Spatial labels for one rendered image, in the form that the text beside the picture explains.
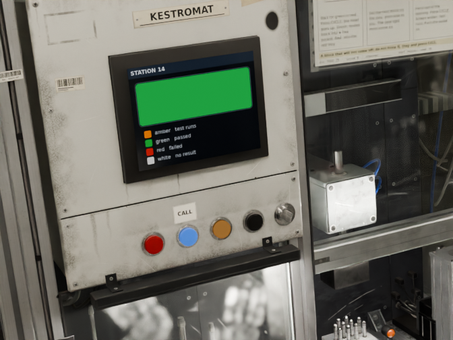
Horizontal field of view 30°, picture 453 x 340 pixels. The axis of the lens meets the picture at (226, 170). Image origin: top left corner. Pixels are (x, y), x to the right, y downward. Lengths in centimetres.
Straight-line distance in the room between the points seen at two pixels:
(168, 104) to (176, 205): 17
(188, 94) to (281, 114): 18
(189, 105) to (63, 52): 21
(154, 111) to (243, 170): 20
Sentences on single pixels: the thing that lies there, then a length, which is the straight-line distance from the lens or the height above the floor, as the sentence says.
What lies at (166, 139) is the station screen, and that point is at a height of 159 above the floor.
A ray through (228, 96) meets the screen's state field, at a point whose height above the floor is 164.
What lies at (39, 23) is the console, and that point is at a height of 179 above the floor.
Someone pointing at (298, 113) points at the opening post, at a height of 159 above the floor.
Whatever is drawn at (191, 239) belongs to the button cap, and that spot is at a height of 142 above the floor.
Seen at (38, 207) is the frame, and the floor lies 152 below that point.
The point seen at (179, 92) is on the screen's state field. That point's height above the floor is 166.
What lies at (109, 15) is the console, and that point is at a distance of 130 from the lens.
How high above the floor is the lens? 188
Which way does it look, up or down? 15 degrees down
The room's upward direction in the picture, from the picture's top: 5 degrees counter-clockwise
